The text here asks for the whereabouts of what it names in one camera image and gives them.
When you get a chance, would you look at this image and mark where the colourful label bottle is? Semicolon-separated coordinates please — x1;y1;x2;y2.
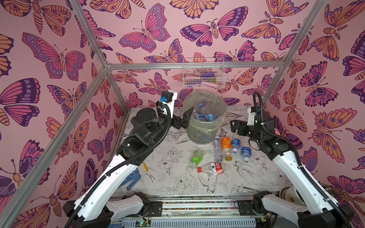
205;114;217;122

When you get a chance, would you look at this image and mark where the blue label bottle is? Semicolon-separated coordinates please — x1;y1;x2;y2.
197;103;207;121
240;147;252;163
231;138;241;154

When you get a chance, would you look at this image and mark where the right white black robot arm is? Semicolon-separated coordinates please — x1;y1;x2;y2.
230;107;354;228

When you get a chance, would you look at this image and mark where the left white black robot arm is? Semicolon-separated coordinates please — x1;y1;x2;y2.
63;90;193;228

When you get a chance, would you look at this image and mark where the grey mesh waste bin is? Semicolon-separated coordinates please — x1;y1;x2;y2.
182;91;227;144

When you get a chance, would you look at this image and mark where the orange label bottle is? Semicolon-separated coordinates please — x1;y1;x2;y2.
221;137;232;161

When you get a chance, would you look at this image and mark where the purple label clear bottle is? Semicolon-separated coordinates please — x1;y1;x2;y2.
213;137;224;162

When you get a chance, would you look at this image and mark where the lime green label bottle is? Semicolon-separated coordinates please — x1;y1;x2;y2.
186;150;204;173

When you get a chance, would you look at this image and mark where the red white label bottle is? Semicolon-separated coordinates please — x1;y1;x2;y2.
197;162;224;175

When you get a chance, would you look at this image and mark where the potted green plant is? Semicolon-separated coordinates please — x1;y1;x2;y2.
279;185;300;205

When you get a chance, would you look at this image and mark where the white wire wall basket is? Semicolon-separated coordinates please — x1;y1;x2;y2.
181;58;227;90

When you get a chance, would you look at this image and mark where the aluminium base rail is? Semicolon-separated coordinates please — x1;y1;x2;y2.
115;195;279;228

